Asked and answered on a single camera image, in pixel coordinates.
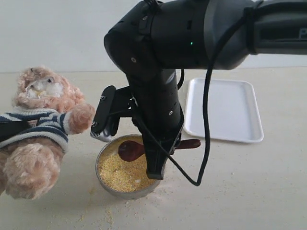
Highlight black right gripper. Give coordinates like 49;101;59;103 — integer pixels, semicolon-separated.
127;69;182;179

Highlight dark red wooden spoon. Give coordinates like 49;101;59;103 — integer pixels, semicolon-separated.
118;139;201;162

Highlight teddy bear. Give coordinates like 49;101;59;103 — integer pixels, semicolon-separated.
0;67;95;199

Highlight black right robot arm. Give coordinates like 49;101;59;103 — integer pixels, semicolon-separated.
104;0;307;186

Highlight steel bowl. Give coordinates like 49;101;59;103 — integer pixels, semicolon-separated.
95;134;161;200

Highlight yellow millet grains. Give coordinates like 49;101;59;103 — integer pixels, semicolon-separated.
98;153;156;193

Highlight white plastic tray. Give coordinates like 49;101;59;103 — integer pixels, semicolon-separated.
184;78;264;143

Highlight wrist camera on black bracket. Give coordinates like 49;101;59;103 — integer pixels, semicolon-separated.
90;85;133;143

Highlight black cable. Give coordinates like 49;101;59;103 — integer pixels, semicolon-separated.
131;7;262;186

